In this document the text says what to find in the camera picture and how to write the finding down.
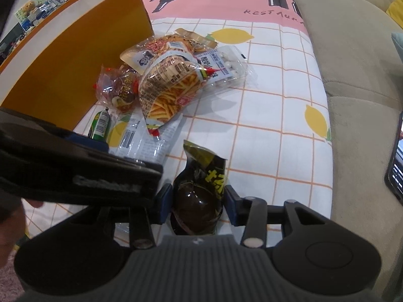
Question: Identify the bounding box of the dark packet with yellow print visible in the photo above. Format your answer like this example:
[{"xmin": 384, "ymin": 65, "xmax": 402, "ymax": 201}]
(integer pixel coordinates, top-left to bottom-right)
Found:
[{"xmin": 170, "ymin": 140, "xmax": 228, "ymax": 236}]

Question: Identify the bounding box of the light blue cushion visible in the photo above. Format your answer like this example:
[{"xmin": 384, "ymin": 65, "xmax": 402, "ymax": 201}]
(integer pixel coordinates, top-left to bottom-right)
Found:
[{"xmin": 391, "ymin": 31, "xmax": 403, "ymax": 58}]

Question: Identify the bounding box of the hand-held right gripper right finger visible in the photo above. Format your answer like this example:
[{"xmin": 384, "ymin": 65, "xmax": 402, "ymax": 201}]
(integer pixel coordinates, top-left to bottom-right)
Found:
[{"xmin": 224, "ymin": 185, "xmax": 331, "ymax": 248}]

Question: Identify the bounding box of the lemon print checked tablecloth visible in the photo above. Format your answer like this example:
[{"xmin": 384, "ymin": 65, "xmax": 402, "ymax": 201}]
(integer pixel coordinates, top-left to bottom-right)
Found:
[{"xmin": 25, "ymin": 0, "xmax": 334, "ymax": 249}]

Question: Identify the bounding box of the orange cardboard box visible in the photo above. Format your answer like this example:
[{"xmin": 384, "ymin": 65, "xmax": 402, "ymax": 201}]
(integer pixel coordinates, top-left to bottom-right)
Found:
[{"xmin": 0, "ymin": 0, "xmax": 155, "ymax": 133}]

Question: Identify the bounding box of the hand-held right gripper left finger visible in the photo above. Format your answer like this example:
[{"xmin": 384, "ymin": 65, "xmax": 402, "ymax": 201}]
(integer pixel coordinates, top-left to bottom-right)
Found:
[{"xmin": 72, "ymin": 184, "xmax": 173, "ymax": 250}]

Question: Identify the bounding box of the person's left hand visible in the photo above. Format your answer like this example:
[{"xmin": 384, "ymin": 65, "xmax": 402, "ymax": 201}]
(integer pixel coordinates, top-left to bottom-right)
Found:
[{"xmin": 0, "ymin": 199, "xmax": 45, "ymax": 260}]

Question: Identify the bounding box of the golden round snack bag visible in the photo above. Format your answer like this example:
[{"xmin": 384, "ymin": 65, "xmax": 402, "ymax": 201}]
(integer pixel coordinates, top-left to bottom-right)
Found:
[{"xmin": 139, "ymin": 53, "xmax": 218, "ymax": 137}]

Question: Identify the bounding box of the cluttered shelf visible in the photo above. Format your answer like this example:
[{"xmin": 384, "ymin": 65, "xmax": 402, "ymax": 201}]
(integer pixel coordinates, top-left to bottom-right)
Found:
[{"xmin": 14, "ymin": 0, "xmax": 73, "ymax": 32}]

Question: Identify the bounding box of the black smartphone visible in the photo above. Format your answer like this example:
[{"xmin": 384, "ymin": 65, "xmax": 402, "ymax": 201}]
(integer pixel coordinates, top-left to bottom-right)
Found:
[{"xmin": 385, "ymin": 111, "xmax": 403, "ymax": 203}]

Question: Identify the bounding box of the golden orange snack packet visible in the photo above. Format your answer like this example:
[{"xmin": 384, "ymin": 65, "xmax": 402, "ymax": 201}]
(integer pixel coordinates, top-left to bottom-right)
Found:
[{"xmin": 175, "ymin": 28, "xmax": 218, "ymax": 52}]

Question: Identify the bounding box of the red clear brown snack packet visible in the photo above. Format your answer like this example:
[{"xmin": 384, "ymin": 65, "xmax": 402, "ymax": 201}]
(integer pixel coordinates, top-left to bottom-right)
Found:
[{"xmin": 93, "ymin": 64, "xmax": 141, "ymax": 114}]

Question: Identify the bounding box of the clear crisscross sticks snack packet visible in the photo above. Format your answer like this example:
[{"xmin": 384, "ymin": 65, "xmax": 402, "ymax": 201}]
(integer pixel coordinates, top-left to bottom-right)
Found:
[{"xmin": 120, "ymin": 33, "xmax": 202, "ymax": 73}]

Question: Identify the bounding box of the beige sofa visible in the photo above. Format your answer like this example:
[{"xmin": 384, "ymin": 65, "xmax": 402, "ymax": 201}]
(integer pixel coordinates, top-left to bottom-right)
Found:
[{"xmin": 282, "ymin": 0, "xmax": 403, "ymax": 302}]

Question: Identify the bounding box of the yellow cushion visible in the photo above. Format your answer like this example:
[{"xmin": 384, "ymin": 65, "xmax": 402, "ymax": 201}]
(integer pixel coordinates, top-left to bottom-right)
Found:
[{"xmin": 386, "ymin": 0, "xmax": 403, "ymax": 29}]

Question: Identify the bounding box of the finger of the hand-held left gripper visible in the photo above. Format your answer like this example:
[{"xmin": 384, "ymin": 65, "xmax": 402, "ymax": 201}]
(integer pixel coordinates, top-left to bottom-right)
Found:
[
  {"xmin": 63, "ymin": 151, "xmax": 164, "ymax": 181},
  {"xmin": 0, "ymin": 107, "xmax": 109, "ymax": 156}
]

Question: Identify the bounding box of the yellow plush toy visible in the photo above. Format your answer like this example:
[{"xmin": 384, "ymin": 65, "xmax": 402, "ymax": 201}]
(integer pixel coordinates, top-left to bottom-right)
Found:
[{"xmin": 19, "ymin": 0, "xmax": 37, "ymax": 17}]

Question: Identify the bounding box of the clear tray of white balls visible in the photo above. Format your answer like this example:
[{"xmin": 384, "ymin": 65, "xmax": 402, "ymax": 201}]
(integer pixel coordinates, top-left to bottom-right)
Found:
[{"xmin": 195, "ymin": 46, "xmax": 249, "ymax": 90}]

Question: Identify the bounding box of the white clear snack packet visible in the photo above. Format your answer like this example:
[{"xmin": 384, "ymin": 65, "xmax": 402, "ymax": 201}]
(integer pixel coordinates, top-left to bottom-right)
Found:
[{"xmin": 107, "ymin": 115, "xmax": 183, "ymax": 166}]

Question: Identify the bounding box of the green snack packet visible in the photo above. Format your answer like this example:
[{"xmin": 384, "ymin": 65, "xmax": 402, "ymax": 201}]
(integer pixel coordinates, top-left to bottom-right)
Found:
[{"xmin": 88, "ymin": 108, "xmax": 111, "ymax": 140}]

